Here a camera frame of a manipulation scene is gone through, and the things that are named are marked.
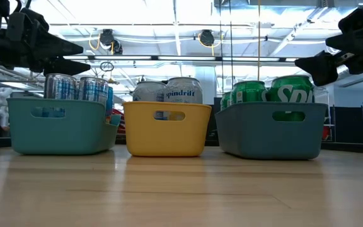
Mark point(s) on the white Spindrift can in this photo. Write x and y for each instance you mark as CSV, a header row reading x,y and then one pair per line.
x,y
148,93
183,93

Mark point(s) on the yellow plastic bin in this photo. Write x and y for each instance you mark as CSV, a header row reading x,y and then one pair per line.
x,y
165,142

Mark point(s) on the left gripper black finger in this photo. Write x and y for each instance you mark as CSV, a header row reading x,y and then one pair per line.
x,y
58,47
68,67

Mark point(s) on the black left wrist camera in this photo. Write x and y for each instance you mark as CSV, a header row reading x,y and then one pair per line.
x,y
20,26

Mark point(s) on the black partition panels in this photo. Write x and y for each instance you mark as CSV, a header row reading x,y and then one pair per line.
x,y
348,124

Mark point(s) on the dark blue plastic bin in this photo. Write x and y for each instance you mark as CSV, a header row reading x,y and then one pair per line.
x,y
263,142

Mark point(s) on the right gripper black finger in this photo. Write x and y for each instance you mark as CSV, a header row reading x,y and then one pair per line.
x,y
354,41
321,67

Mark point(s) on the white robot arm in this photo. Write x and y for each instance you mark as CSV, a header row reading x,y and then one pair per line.
x,y
0,104

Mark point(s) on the teal plastic bin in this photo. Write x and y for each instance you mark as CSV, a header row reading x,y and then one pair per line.
x,y
58,138

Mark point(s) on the white pillar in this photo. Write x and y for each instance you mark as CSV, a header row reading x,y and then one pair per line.
x,y
209,79

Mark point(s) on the slim silver blue can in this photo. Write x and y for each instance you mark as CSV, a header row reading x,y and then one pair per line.
x,y
93,89
110,101
60,86

